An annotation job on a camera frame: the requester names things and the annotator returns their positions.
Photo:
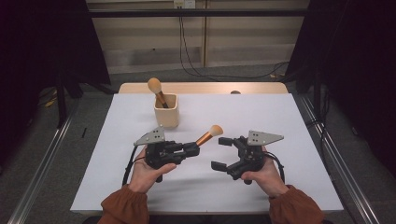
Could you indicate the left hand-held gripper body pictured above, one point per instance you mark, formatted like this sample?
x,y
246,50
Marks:
x,y
158,155

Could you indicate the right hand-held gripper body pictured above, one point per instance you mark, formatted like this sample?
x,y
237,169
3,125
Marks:
x,y
250,155

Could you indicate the small makeup brush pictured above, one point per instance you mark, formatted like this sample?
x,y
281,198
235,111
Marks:
x,y
207,137

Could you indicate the cream square cup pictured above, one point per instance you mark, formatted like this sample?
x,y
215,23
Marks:
x,y
167,118

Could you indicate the large makeup brush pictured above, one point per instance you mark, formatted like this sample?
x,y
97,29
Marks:
x,y
154,85

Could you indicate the person's left hand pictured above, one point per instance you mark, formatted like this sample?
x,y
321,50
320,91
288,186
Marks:
x,y
143,177

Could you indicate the person's right hand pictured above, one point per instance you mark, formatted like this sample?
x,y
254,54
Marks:
x,y
269,182

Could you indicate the white table mat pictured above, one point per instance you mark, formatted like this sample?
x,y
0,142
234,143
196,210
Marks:
x,y
199,189

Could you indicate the round dark table grommet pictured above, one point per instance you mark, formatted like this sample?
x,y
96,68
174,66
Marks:
x,y
235,92

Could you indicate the wooden table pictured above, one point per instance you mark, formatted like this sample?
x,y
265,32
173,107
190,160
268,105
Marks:
x,y
202,87

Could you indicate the long desk with dark edge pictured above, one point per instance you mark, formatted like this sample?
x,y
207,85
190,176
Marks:
x,y
218,12

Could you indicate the black curtain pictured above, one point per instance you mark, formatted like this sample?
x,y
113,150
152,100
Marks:
x,y
358,62
37,46

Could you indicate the metal floor rail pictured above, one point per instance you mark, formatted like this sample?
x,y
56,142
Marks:
x,y
40,174
348,174

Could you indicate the black stand post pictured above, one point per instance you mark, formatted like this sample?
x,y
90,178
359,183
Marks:
x,y
61,99

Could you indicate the white wall socket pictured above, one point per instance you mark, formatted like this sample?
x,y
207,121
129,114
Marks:
x,y
184,3

